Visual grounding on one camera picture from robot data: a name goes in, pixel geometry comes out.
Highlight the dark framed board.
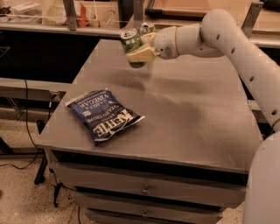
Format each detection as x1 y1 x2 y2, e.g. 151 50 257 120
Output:
145 0 210 18

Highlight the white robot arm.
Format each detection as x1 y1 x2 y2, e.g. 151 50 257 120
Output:
127 9 280 224

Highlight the clear plastic bag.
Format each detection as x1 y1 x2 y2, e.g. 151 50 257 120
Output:
42 0 100 27

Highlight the green soda can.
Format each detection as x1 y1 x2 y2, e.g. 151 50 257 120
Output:
120 28 147 69

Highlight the white soda can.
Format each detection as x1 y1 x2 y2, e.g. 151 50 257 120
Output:
139 22 155 35

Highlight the black floor cable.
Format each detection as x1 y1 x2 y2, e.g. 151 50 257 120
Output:
0 79 45 171

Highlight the blue Kettle chips bag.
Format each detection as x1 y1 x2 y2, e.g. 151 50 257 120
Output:
65 89 144 146

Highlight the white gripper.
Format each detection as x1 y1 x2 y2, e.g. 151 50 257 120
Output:
127 26 179 62

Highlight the grey drawer cabinet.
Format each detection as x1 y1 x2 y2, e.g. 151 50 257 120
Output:
38 40 262 224

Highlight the metal frame post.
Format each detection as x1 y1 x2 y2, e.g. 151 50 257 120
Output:
63 0 78 31

